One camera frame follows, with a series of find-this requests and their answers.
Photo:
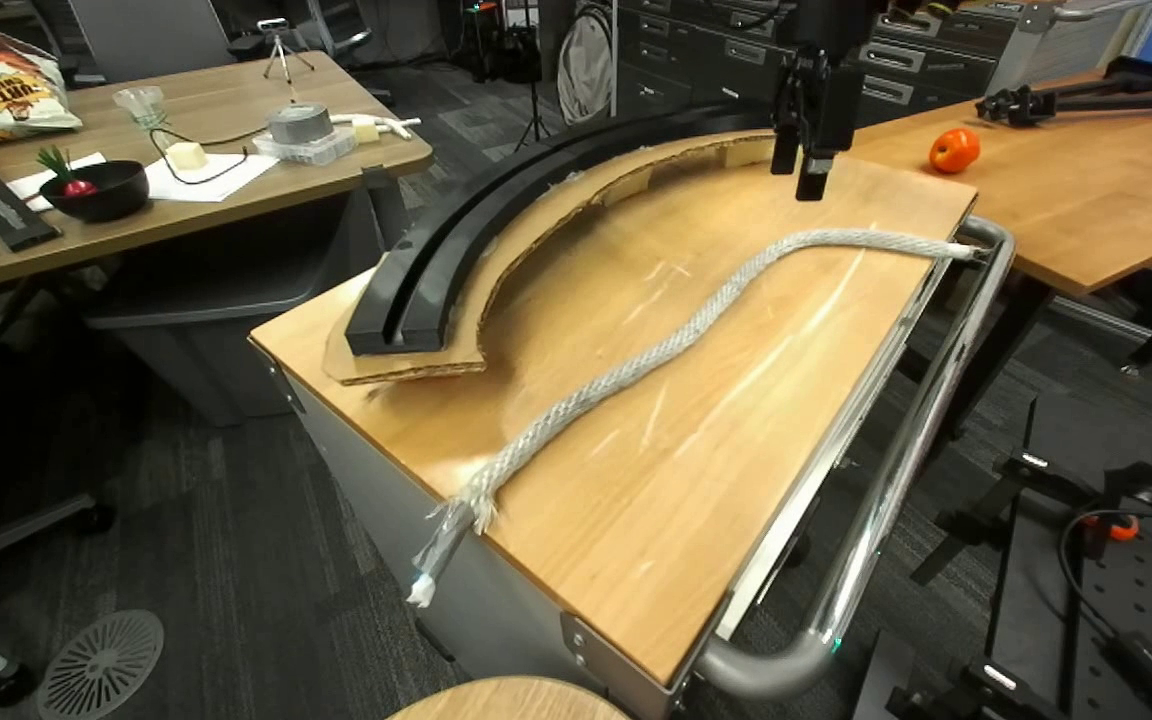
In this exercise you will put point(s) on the grey tape roll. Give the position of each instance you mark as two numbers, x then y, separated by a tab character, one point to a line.
299	125

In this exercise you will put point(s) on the black curved board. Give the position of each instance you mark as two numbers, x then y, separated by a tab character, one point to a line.
423	265

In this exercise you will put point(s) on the clear plastic bag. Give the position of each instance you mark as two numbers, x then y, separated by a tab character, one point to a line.
142	107

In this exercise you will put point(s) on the black folded tripod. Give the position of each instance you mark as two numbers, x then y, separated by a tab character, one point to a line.
1083	97

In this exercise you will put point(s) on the grey office chair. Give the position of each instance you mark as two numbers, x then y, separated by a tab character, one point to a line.
151	32

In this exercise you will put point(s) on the white paper sheet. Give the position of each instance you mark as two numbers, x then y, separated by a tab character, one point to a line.
236	183

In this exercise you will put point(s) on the dark office chair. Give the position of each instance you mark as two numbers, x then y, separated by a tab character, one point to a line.
16	533

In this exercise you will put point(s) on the red item in bowl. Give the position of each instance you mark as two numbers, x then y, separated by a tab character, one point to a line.
82	191

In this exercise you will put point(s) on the black bowl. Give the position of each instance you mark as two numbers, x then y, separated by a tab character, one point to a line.
100	200

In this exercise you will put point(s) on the small white round lump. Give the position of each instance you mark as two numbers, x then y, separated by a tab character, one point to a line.
187	158

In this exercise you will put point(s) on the orange fruit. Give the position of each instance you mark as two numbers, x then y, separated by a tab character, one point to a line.
952	151

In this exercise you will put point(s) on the black breadboard with stands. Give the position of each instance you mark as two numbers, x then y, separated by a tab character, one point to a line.
1138	624

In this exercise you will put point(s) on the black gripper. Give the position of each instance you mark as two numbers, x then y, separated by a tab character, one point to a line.
824	80

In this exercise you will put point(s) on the chip snack bag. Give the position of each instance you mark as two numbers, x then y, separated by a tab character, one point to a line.
8	97

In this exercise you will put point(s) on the dark drawer cabinet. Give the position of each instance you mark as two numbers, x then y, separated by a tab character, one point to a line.
709	52

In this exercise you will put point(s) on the grey metal cart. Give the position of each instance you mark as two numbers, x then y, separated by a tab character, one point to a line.
376	522

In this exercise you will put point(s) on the small silver tripod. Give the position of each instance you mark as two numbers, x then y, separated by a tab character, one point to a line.
287	47

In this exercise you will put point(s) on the round mesh fan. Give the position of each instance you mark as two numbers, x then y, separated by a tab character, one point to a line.
587	60

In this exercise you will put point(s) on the wooden office desk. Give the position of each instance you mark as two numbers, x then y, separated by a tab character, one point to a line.
219	94
1111	184

